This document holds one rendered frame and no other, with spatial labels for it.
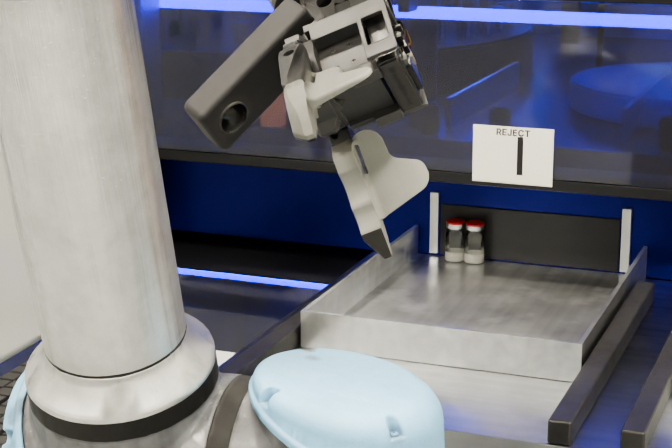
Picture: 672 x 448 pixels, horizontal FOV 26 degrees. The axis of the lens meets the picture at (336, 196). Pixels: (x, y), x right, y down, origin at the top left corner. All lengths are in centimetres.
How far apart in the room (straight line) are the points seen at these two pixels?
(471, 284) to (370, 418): 72
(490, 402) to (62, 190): 54
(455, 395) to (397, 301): 26
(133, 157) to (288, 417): 17
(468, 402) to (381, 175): 26
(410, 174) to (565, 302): 48
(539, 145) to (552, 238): 14
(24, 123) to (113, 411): 18
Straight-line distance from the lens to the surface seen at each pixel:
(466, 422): 118
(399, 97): 103
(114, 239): 80
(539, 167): 151
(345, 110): 104
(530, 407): 122
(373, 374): 89
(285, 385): 86
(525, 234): 161
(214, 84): 105
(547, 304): 148
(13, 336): 158
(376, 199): 105
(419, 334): 130
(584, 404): 119
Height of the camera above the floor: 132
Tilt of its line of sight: 13 degrees down
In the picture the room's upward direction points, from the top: straight up
